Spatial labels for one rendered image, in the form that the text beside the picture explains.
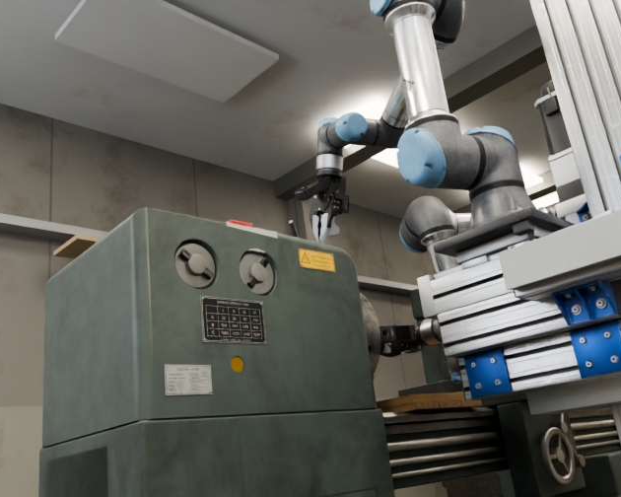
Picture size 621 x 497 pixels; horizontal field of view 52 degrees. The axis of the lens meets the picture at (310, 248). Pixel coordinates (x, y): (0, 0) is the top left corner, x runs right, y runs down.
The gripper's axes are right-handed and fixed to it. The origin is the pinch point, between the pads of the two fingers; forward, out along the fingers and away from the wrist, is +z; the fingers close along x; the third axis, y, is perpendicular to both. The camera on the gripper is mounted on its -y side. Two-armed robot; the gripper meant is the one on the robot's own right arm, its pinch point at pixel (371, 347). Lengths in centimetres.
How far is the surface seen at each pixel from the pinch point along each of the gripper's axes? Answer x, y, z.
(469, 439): -29.8, 13.1, -19.7
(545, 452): -36, 29, -33
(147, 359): -11, -90, -29
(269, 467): -31, -65, -29
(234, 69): 217, 72, 148
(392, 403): -18.6, -9.8, -13.5
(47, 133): 212, -2, 274
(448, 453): -32.7, 3.1, -19.0
